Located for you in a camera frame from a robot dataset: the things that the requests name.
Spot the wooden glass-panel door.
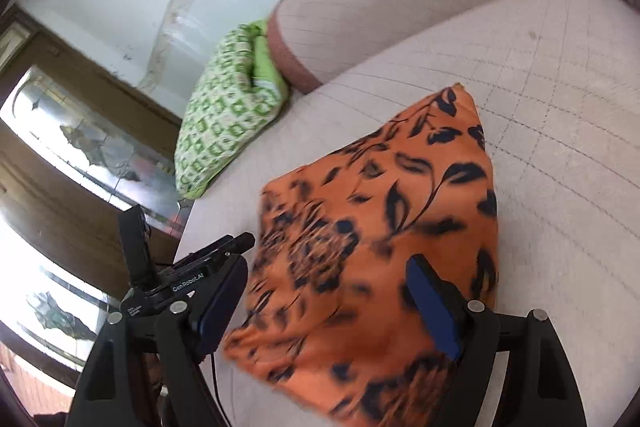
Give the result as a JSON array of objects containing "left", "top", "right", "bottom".
[{"left": 0, "top": 4, "right": 197, "bottom": 388}]

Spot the orange black floral garment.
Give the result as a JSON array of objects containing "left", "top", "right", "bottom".
[{"left": 220, "top": 82, "right": 501, "bottom": 423}]

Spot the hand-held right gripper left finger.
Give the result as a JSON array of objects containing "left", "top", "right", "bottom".
[{"left": 65, "top": 254, "right": 251, "bottom": 427}]

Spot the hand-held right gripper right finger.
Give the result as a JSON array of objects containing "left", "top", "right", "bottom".
[{"left": 404, "top": 253, "right": 588, "bottom": 427}]

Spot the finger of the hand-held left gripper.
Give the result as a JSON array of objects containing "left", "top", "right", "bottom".
[{"left": 215, "top": 231, "right": 257, "bottom": 258}]

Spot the pink quilted sofa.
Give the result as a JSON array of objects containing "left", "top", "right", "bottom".
[{"left": 172, "top": 0, "right": 640, "bottom": 427}]

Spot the black cable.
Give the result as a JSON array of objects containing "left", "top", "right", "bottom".
[{"left": 210, "top": 352, "right": 233, "bottom": 427}]

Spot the green patterned pillow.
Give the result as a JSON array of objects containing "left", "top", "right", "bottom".
[{"left": 174, "top": 19, "right": 291, "bottom": 201}]

